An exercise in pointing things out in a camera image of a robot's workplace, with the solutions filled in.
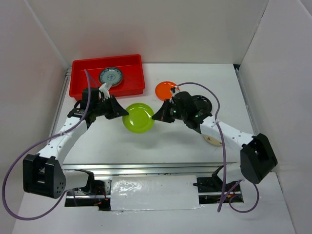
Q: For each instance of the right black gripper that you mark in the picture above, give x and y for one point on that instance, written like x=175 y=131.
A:
x=162 y=114

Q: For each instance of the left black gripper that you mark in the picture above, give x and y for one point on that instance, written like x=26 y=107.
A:
x=117 y=110

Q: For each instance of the lime green plate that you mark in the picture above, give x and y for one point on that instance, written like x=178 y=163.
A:
x=139 y=119

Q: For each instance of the blue floral plate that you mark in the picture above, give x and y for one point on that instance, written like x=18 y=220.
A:
x=111 y=76

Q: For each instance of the cream floral plate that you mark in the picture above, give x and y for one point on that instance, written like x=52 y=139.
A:
x=212 y=140

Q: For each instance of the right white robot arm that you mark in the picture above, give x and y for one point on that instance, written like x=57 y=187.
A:
x=256 y=156

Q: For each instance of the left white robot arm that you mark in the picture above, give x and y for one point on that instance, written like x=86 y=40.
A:
x=43 y=173

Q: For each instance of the orange plate near bin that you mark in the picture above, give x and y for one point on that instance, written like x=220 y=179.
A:
x=163 y=90

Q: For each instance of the red plastic bin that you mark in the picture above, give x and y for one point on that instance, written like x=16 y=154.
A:
x=133 y=82

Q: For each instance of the black plate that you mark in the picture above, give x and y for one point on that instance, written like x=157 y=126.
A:
x=202 y=103

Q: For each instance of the white foil cover panel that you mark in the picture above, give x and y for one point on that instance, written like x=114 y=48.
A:
x=148 y=193

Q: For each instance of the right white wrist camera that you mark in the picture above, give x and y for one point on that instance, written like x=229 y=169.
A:
x=174 y=90

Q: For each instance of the aluminium front rail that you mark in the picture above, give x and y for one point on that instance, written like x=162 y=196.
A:
x=146 y=169

